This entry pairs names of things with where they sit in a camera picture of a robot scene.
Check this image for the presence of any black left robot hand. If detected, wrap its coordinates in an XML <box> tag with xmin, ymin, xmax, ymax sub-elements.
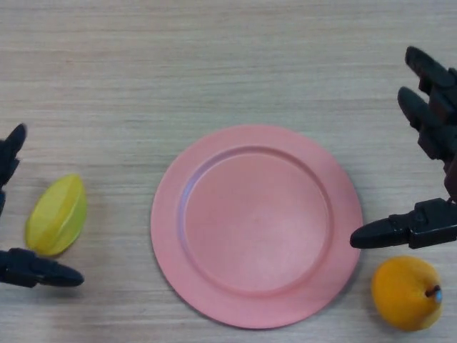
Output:
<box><xmin>0</xmin><ymin>124</ymin><xmax>85</xmax><ymax>289</ymax></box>

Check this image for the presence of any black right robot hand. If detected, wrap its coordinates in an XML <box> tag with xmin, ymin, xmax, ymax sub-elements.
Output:
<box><xmin>349</xmin><ymin>45</ymin><xmax>457</xmax><ymax>250</ymax></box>

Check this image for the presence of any yellow starfruit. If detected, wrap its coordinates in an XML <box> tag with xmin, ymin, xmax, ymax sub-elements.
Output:
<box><xmin>24</xmin><ymin>173</ymin><xmax>89</xmax><ymax>257</ymax></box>

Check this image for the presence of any pink round plate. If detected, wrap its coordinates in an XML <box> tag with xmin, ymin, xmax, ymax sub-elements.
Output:
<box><xmin>150</xmin><ymin>124</ymin><xmax>364</xmax><ymax>329</ymax></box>

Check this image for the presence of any orange pear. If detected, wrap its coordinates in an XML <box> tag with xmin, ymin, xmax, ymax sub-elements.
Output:
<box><xmin>371</xmin><ymin>255</ymin><xmax>443</xmax><ymax>332</ymax></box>

